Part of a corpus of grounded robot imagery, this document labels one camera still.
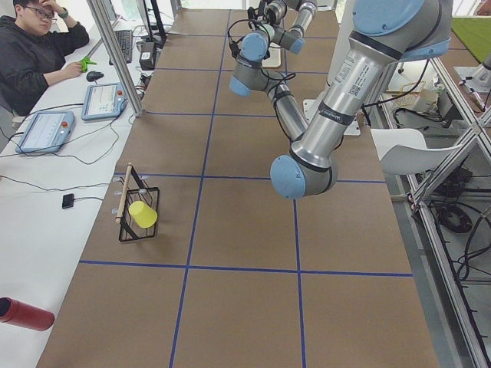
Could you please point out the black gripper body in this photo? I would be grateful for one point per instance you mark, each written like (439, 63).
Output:
(273, 11)

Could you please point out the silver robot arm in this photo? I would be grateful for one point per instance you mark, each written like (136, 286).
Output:
(384, 32)
(253, 48)

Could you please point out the yellow cup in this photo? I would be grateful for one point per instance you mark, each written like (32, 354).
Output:
(143, 214)

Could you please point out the black keyboard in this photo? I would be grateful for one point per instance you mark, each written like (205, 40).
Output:
(125, 42)

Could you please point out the black computer mouse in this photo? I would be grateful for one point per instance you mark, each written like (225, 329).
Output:
(93, 76)

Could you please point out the blue teach pendant far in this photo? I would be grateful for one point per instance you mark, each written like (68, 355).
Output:
(103, 101)

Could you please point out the blue teach pendant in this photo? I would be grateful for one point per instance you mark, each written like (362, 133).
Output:
(47, 132)
(103, 101)

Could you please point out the white chair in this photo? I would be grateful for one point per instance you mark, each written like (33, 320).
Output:
(404, 151)

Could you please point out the person in black hoodie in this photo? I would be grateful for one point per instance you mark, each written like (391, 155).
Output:
(34, 45)

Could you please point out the blue tape line lengthwise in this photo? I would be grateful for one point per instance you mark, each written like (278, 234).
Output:
(198, 202)

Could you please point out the blue teach pendant near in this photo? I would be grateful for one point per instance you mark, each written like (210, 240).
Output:
(47, 132)

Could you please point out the small black box device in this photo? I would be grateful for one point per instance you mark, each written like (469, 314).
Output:
(68, 201)

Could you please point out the blue tape line crosswise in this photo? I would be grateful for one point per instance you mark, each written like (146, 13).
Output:
(244, 269)

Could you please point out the red bottle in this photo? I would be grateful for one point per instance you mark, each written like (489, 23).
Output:
(25, 315)

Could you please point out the aluminium frame post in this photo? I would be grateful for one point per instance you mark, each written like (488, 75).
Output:
(106, 28)

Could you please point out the black wire cup rack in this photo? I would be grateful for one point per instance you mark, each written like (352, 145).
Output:
(138, 190)

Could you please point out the wooden rack handle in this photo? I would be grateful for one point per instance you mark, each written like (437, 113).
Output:
(122, 202)

